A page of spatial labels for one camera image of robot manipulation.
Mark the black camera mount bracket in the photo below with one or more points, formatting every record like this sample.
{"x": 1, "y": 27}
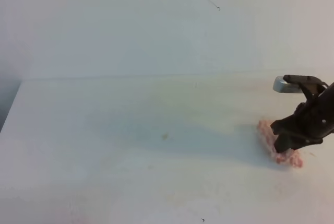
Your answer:
{"x": 310, "y": 86}

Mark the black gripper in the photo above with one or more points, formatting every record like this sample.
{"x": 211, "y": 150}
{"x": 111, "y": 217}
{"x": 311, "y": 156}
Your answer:
{"x": 309, "y": 124}

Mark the pink white striped rag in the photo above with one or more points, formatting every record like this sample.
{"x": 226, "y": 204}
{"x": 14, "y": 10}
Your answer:
{"x": 288, "y": 158}

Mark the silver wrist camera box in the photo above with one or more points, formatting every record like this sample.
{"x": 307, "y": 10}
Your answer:
{"x": 281, "y": 86}

